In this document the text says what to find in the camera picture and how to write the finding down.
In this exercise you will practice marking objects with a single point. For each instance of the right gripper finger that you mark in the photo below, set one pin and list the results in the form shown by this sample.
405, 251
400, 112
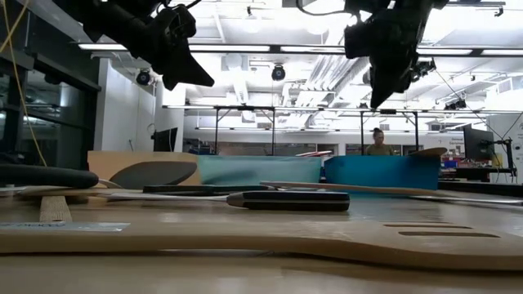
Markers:
386, 81

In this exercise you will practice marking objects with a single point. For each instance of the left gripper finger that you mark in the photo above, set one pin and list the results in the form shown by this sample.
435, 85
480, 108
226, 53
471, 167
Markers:
184, 71

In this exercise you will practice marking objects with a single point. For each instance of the black round-head spatula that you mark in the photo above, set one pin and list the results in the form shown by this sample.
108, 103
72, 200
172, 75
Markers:
155, 173

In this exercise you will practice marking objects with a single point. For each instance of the forked wooden spoon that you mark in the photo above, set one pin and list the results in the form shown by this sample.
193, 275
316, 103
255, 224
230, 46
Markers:
347, 188

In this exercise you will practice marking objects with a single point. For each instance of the slotted wooden spoon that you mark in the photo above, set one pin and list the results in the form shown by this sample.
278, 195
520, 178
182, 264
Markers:
245, 241

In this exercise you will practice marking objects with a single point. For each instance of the black monitor on arm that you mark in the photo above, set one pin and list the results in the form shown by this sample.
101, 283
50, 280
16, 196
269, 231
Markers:
476, 143

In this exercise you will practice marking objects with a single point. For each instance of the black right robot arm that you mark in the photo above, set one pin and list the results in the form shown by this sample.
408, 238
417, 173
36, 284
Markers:
408, 4

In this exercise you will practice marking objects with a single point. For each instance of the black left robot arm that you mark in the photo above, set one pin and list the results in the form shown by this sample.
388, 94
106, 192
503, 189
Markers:
114, 20

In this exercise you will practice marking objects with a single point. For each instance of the person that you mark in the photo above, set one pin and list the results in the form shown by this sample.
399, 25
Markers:
379, 143

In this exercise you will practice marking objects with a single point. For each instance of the black computer monitor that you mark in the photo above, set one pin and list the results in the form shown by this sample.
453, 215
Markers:
165, 141

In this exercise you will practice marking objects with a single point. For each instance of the dark blue plastic bin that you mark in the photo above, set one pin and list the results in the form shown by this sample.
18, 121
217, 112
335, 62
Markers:
380, 171

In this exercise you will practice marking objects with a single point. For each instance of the orange plastic bin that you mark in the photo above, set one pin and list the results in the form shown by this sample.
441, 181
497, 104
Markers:
122, 156

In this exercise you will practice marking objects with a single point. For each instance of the teal green plastic bin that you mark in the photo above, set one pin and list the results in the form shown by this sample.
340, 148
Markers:
257, 169

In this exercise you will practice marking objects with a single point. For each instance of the black workbench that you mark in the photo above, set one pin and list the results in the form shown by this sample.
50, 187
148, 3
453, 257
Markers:
478, 173

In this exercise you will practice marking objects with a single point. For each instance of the black ceiling camera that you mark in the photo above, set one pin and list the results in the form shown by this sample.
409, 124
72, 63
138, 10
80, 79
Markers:
143, 77
278, 73

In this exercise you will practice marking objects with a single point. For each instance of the black overhead rig frame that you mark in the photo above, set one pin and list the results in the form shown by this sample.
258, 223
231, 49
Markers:
244, 108

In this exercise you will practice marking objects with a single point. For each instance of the black framed glass enclosure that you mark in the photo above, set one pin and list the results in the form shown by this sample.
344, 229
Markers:
53, 73

